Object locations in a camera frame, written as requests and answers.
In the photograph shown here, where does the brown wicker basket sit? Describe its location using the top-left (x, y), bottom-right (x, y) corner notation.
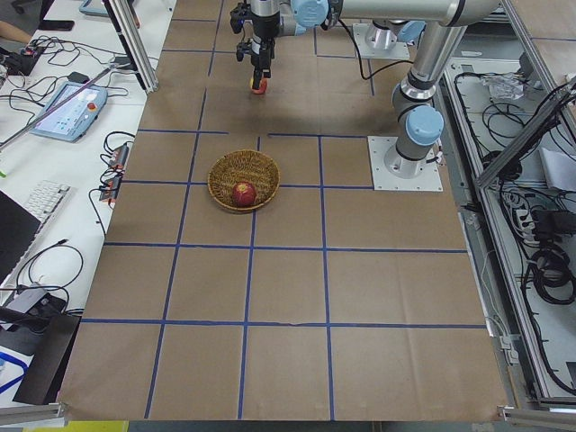
top-left (207, 149), bottom-right (280, 213)

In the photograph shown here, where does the blue teach pendant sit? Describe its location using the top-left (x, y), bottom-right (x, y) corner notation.
top-left (31, 81), bottom-right (108, 142)

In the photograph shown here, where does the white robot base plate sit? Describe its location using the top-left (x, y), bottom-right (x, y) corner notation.
top-left (367, 136), bottom-right (444, 193)

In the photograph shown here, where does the yellow-red apple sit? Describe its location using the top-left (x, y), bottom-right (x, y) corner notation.
top-left (249, 78), bottom-right (268, 95)

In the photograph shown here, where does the dark red apple in basket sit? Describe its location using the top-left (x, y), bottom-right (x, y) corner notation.
top-left (231, 182), bottom-right (257, 208)

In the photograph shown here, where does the white keyboard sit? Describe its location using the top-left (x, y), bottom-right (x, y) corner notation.
top-left (23, 180), bottom-right (71, 226)

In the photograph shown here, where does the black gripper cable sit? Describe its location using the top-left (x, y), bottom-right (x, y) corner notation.
top-left (321, 17), bottom-right (413, 82)

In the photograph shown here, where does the aluminium frame post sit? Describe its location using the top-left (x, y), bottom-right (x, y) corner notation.
top-left (103, 0), bottom-right (158, 94)

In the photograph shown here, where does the grey usb hub box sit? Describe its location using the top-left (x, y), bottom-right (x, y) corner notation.
top-left (5, 288), bottom-right (66, 313)

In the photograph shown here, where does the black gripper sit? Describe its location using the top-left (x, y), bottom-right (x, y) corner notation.
top-left (229, 0), bottom-right (280, 90)

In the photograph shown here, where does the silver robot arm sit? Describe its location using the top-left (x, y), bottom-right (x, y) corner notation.
top-left (230, 0), bottom-right (499, 179)

